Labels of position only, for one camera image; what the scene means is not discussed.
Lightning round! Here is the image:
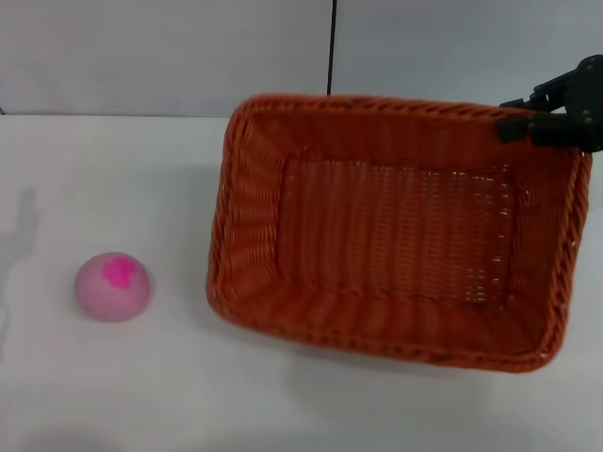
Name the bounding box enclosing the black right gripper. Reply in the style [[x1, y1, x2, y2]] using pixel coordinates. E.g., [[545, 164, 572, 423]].
[[496, 55, 603, 154]]

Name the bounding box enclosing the pink soft ball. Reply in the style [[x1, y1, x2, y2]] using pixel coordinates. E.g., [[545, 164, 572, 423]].
[[73, 250, 156, 324]]

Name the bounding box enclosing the orange woven wicker basket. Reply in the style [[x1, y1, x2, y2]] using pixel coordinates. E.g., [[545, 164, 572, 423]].
[[205, 93, 594, 374]]

